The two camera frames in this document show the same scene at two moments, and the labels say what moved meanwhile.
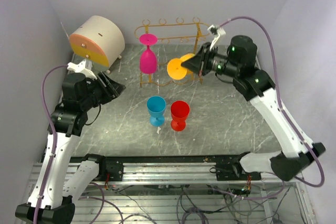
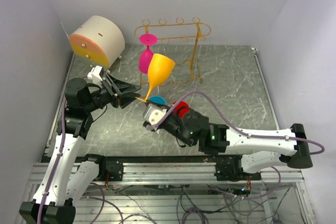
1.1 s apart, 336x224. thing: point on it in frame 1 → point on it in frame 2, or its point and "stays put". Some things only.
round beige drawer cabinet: (100, 39) stays put
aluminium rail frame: (191, 189) stays put
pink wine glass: (148, 60) stays put
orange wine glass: (175, 70) → (160, 68)
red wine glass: (179, 110) stays put
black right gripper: (199, 63) → (159, 126)
